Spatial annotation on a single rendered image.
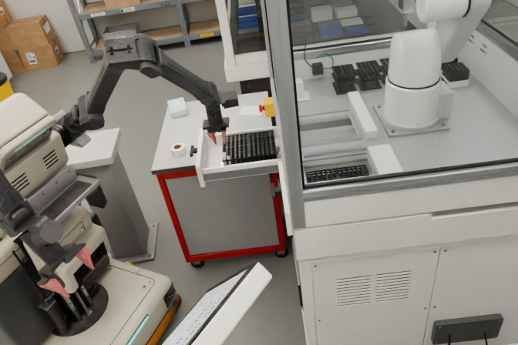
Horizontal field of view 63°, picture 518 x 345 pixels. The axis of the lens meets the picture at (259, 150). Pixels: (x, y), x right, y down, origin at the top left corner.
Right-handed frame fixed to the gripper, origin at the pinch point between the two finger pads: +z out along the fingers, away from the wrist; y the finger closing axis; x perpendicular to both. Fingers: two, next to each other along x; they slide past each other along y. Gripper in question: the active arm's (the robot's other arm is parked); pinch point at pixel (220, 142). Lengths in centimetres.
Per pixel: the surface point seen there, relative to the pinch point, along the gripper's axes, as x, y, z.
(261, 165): 6.9, -15.7, 8.7
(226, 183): -17.9, 4.0, 34.7
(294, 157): 50, -28, -23
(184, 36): -362, 77, 67
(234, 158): 3.0, -5.1, 6.6
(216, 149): -14.5, 4.3, 12.3
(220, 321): 95, -9, -18
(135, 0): -364, 125, 19
